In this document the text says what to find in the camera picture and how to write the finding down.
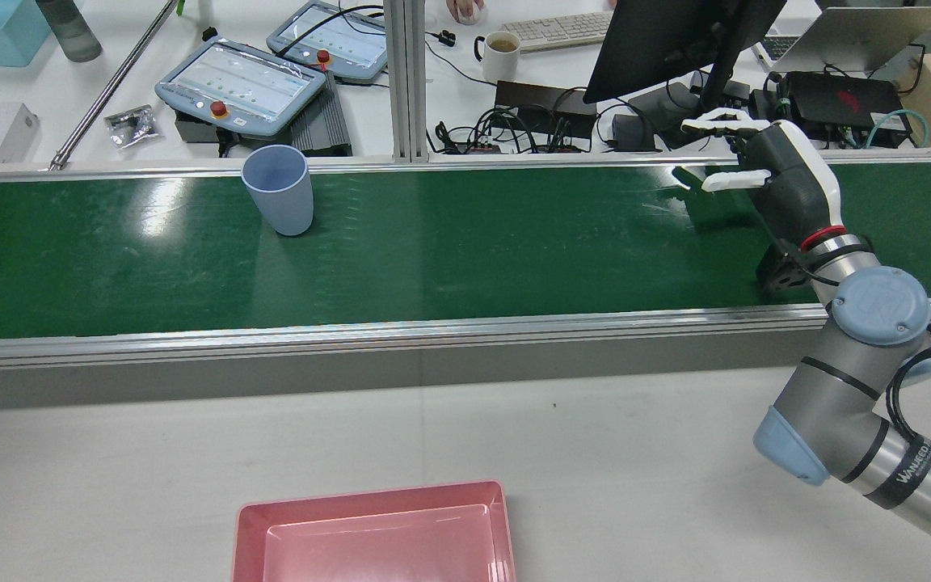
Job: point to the blue plastic cup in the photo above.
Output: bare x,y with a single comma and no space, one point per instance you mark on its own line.
284,202

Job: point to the white mug with tea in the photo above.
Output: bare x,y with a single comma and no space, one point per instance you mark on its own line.
502,61

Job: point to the pink plastic box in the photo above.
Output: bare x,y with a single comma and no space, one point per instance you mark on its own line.
368,550

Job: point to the grey drinking bottle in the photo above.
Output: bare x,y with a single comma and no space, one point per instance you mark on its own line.
69,28

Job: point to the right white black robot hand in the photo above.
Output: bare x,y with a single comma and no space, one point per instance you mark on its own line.
789,178

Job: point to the aluminium profile post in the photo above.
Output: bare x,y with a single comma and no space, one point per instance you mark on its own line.
405,81

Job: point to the silver laptop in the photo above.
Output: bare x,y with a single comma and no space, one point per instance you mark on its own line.
853,36

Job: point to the black computer monitor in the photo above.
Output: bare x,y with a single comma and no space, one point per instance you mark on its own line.
659,40

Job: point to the small black plug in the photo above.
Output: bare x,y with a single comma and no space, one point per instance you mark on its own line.
448,37

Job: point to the flat black box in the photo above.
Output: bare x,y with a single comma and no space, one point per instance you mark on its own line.
542,97

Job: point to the small black power adapter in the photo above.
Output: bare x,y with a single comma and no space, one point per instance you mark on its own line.
634,133

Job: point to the large grey teach pendant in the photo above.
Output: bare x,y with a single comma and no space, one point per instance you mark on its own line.
239,81

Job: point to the grey ribbed power supply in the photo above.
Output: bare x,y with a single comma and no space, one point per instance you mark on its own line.
322,121

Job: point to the black box under pendant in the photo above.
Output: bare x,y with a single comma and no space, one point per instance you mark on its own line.
191,128

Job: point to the silver foil packet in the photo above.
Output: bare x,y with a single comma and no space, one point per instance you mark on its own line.
132,128

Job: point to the black mini computer red logo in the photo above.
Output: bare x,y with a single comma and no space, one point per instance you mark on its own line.
845,101

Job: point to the white computer keyboard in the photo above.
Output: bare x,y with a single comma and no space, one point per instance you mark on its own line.
554,31

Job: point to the small white carton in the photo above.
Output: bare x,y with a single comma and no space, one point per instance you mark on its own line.
17,133

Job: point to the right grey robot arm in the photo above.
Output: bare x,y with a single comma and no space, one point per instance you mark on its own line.
845,380

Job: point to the green belt conveyor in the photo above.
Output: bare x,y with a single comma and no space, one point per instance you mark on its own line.
433,242

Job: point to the long metal rod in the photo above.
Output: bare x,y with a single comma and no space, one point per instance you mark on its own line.
110,85

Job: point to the black upright device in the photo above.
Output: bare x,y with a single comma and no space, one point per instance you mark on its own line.
768,101

